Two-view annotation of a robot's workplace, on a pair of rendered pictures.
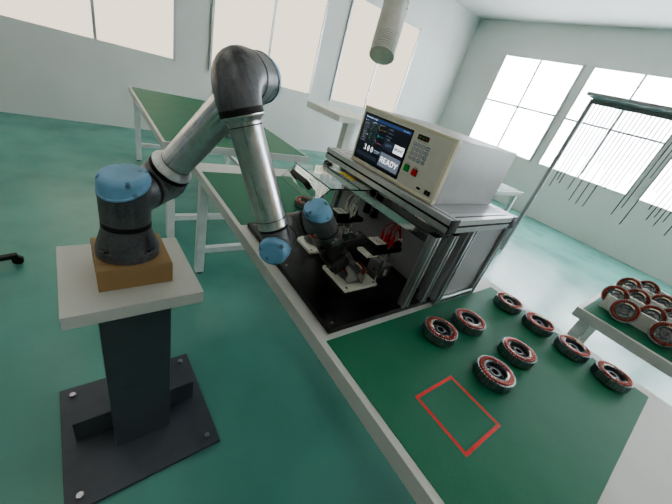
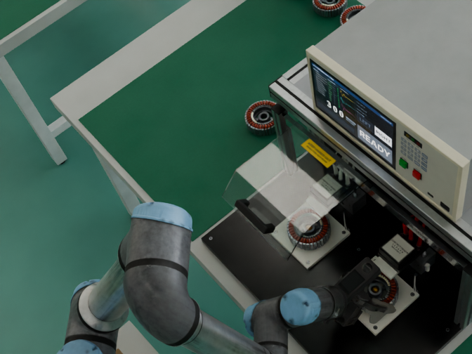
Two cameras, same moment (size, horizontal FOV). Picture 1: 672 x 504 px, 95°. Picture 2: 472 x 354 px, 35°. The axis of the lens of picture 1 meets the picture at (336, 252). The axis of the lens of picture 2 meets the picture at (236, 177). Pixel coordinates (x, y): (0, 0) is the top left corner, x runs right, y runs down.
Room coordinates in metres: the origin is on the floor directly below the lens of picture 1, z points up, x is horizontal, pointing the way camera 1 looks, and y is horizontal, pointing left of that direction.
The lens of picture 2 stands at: (0.17, -0.08, 2.53)
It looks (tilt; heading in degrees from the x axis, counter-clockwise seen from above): 55 degrees down; 18
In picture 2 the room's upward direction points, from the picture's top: 17 degrees counter-clockwise
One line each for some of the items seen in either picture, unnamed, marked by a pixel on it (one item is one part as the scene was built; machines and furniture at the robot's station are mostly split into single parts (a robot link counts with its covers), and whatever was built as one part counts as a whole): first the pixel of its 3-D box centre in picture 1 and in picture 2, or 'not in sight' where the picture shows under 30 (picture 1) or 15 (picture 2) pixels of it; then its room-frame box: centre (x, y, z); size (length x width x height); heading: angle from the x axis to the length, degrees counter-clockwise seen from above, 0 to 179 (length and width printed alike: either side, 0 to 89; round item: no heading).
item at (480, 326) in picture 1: (468, 321); not in sight; (0.92, -0.53, 0.77); 0.11 x 0.11 x 0.04
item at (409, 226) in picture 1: (370, 199); (367, 187); (1.12, -0.06, 1.03); 0.62 x 0.01 x 0.03; 43
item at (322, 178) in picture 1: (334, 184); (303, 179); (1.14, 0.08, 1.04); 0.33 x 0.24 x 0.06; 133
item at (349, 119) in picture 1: (335, 149); not in sight; (2.11, 0.20, 0.98); 0.37 x 0.35 x 0.46; 43
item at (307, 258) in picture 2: (316, 241); (310, 233); (1.14, 0.09, 0.78); 0.15 x 0.15 x 0.01; 43
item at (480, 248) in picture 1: (470, 264); not in sight; (1.09, -0.51, 0.91); 0.28 x 0.03 x 0.32; 133
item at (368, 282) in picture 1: (349, 275); (375, 294); (0.97, -0.07, 0.78); 0.15 x 0.15 x 0.01; 43
